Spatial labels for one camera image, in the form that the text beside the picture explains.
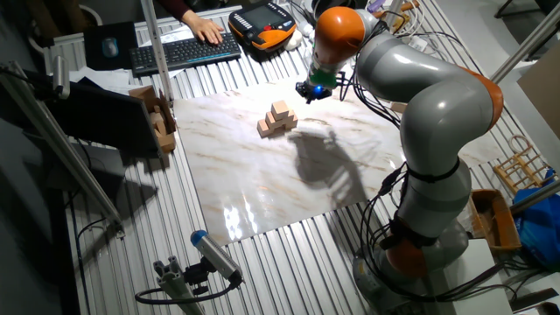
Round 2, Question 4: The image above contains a small wooden rack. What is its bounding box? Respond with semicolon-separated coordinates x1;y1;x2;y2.
493;134;557;197

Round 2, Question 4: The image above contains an open cardboard box with wood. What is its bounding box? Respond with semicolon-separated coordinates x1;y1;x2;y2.
128;85;179;155

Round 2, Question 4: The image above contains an upright aluminium strut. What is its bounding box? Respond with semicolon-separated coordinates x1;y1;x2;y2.
139;0;176;109

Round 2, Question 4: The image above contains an aluminium profile post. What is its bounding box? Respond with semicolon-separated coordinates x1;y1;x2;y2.
489;3;560;85

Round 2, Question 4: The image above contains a dark computer mouse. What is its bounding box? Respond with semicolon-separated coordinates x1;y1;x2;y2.
101;36;120;59

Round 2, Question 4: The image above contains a white box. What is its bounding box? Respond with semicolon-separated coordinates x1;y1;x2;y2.
444;238;515;315

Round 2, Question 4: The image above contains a person's bare hand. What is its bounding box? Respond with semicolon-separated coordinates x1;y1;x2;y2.
180;9;226;46

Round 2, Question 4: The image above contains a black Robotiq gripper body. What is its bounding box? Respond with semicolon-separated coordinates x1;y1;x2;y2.
300;80;333;101

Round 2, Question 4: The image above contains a white egg-shaped object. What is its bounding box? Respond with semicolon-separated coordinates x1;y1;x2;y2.
284;29;305;51

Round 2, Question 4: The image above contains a white plug adapter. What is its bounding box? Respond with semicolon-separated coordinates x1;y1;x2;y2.
297;21;317;43

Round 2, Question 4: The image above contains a black computer keyboard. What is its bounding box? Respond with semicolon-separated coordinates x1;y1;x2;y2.
129;32;243;79

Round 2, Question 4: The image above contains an orange black teach pendant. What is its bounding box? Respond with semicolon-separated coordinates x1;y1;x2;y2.
227;1;298;53

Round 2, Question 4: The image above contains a black camera clamp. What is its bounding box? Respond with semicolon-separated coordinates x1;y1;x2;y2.
183;257;215;297

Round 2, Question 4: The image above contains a white marble pattern sheet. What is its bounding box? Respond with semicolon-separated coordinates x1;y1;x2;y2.
173;52;508;247

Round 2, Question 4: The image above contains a long diagonal aluminium strut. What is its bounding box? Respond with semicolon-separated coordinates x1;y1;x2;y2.
0;60;127;240

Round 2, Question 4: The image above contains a low aluminium strut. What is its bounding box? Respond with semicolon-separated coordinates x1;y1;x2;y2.
509;178;560;216

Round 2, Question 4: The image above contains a short aluminium profile stand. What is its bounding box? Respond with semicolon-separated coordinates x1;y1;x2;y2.
152;255;207;315

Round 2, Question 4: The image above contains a black mouse pad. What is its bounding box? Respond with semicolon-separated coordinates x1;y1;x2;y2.
82;20;140;72

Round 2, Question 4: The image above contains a brown cardboard box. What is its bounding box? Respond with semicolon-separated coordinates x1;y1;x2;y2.
467;187;522;256

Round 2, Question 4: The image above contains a black flat monitor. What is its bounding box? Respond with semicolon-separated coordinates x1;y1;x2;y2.
24;69;164;159

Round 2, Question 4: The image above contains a silver camera on strut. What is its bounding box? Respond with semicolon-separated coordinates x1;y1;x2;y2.
51;54;72;101

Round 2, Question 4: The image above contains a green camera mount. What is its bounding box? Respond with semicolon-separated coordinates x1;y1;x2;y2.
308;67;339;89

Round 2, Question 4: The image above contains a blue fabric bag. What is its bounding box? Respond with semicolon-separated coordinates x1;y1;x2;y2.
511;168;560;269

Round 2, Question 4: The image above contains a black round fan housing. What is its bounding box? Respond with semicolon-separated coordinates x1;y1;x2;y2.
311;0;351;17

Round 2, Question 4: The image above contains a silver camera with blue end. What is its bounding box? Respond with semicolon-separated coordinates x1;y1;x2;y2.
190;228;245;285

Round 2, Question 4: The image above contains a flat cardboard sheet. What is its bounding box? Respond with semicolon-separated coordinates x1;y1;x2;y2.
515;41;560;142

